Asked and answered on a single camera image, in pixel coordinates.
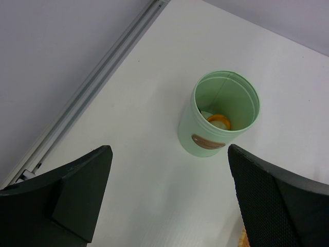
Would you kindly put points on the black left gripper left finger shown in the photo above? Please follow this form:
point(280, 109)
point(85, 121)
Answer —
point(57, 208)

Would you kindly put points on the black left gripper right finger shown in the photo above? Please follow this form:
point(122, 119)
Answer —
point(278, 207)

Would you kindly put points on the orange round food slice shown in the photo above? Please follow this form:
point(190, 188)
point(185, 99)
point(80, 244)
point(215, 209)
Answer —
point(220, 117)

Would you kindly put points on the green cylindrical container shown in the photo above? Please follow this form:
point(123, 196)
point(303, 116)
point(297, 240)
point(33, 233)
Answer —
point(222, 106)

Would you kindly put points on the woven fish-shaped basket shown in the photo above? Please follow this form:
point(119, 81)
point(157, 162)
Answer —
point(243, 241)

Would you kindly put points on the left aluminium frame post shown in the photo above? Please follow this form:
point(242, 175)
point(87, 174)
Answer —
point(85, 93)

